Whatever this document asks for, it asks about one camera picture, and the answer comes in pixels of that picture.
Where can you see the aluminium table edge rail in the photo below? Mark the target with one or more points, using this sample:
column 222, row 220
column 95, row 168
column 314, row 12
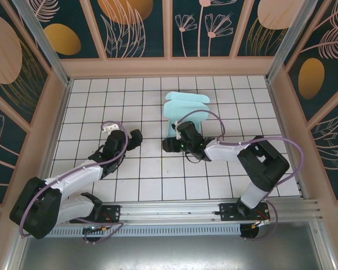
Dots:
column 278, row 112
column 61, row 112

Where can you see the aluminium frame post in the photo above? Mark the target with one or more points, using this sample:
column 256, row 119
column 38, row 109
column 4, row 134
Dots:
column 45, row 42
column 290, row 36

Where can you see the small green circuit board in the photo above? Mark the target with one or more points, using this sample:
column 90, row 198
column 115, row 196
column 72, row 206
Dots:
column 95, row 228

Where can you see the light teal cloth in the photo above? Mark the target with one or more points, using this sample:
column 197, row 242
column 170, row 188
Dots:
column 183, row 108

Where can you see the grey metal sheet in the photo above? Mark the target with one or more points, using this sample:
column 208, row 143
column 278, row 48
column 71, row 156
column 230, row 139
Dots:
column 169, row 253

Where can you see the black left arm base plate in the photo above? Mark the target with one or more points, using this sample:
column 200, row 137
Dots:
column 112, row 213

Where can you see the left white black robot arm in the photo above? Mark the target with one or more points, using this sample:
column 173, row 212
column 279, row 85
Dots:
column 36, row 208

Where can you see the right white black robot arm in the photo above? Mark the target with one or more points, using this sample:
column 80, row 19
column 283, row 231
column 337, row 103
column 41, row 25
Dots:
column 264, row 166

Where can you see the aluminium mounting rail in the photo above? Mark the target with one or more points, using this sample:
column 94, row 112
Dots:
column 169, row 209

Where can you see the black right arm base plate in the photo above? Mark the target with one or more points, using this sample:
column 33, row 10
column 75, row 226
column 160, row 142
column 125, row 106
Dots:
column 228, row 212

